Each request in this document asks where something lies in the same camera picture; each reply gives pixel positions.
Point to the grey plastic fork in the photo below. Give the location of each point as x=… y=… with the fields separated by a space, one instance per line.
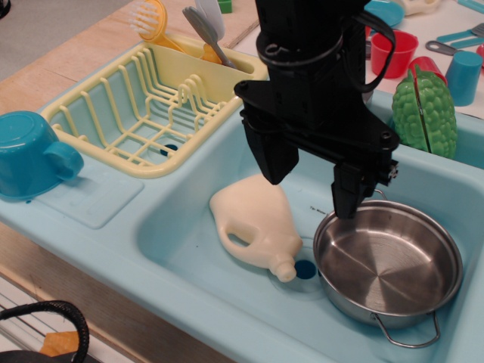
x=207 y=33

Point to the orange dish brush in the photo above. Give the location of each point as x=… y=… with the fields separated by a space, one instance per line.
x=149 y=19

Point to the green toy bitter melon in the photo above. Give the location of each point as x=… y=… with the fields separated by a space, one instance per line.
x=423 y=114

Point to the cream toy object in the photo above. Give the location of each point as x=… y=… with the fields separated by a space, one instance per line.
x=412 y=7

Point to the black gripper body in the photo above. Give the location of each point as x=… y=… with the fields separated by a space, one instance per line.
x=330 y=122

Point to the teal plastic plate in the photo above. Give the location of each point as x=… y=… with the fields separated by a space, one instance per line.
x=390 y=12

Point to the stainless steel pot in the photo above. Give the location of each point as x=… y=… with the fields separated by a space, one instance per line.
x=390 y=266

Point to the teal plastic cup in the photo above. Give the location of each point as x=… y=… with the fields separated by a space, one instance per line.
x=33 y=159

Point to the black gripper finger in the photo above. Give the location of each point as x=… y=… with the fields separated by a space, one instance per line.
x=275 y=157
x=352 y=184

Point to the white plastic spoon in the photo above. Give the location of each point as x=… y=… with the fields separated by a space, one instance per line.
x=211 y=11

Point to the light blue toy sink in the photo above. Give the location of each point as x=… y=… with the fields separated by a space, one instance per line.
x=155 y=242

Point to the green plastic block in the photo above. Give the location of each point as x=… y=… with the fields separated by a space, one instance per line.
x=225 y=6

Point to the red plastic cup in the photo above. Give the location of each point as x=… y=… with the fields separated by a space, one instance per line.
x=426 y=64
x=406 y=45

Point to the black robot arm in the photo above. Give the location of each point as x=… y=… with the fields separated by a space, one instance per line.
x=315 y=53

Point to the yellow drying rack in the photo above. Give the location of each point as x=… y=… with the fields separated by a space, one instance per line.
x=148 y=110

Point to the orange plastic utensil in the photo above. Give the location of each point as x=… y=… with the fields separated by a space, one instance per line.
x=210 y=55

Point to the orange object bottom left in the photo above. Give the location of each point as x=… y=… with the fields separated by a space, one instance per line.
x=60 y=343

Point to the cream plastic jug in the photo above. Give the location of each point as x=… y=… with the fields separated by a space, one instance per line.
x=255 y=225

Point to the grey toy utensil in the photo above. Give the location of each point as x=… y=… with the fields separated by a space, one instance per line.
x=440 y=48

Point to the teal toy spatula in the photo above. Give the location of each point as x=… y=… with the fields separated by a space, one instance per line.
x=474 y=33

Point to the blue plastic cup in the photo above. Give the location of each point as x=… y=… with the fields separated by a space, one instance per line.
x=463 y=76

